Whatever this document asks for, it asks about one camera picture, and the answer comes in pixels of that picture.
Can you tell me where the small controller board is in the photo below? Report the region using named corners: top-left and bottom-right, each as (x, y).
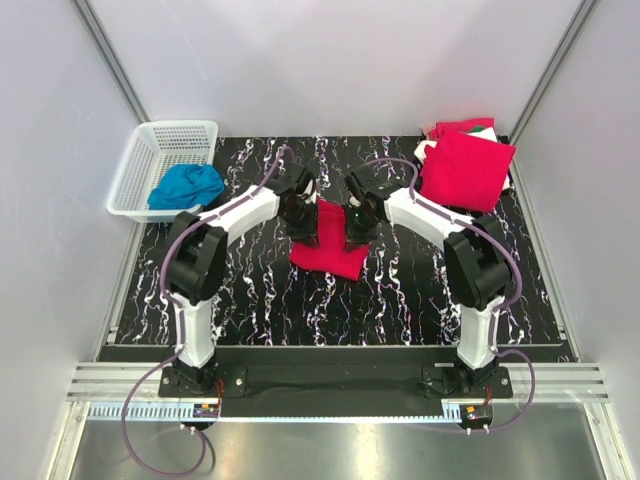
top-left (461, 404), bottom-right (493, 423)
top-left (193, 403), bottom-right (220, 418)

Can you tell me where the purple cable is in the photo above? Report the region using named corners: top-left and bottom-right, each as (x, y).
top-left (119, 145), bottom-right (298, 476)
top-left (359, 157), bottom-right (538, 435)

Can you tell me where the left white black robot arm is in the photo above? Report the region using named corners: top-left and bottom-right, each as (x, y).
top-left (160, 164), bottom-right (319, 396)

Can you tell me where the stack of folded shirts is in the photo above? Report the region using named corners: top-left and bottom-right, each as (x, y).
top-left (415, 117), bottom-right (509, 190)

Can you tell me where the aluminium front rail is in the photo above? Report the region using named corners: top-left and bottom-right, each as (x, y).
top-left (66, 363), bottom-right (609, 424)

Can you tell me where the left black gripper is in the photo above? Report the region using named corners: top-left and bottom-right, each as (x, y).
top-left (281, 199), bottom-right (319, 249)

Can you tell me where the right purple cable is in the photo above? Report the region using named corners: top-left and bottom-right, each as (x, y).
top-left (359, 157), bottom-right (538, 435)

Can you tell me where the folded red t-shirt on stack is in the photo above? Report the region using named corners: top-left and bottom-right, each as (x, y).
top-left (420, 131), bottom-right (516, 213)

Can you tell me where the black marble pattern mat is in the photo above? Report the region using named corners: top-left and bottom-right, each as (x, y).
top-left (108, 136), bottom-right (563, 346)

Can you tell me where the right aluminium corner post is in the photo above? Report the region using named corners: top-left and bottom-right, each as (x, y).
top-left (508, 0), bottom-right (601, 142)

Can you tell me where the white plastic basket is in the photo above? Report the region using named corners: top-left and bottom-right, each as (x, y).
top-left (106, 120), bottom-right (219, 224)

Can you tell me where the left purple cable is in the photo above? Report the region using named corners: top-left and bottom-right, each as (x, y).
top-left (119, 145), bottom-right (298, 476)

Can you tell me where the red t-shirt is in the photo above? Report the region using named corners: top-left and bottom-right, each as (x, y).
top-left (289, 200), bottom-right (369, 281)
top-left (420, 131), bottom-right (516, 213)

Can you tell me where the aluminium corner post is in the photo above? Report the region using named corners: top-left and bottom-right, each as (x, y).
top-left (70, 0), bottom-right (150, 124)
top-left (508, 0), bottom-right (601, 142)

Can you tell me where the blue crumpled t-shirt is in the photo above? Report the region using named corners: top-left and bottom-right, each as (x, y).
top-left (148, 164), bottom-right (225, 210)

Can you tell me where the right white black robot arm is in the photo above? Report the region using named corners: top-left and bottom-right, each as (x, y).
top-left (344, 164), bottom-right (522, 398)

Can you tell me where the left aluminium corner post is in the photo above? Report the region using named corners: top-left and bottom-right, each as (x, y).
top-left (70, 0), bottom-right (150, 124)

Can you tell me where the left small controller board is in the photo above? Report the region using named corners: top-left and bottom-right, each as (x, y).
top-left (193, 403), bottom-right (220, 418)

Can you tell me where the right small controller board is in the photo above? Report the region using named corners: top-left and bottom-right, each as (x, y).
top-left (461, 404), bottom-right (493, 423)

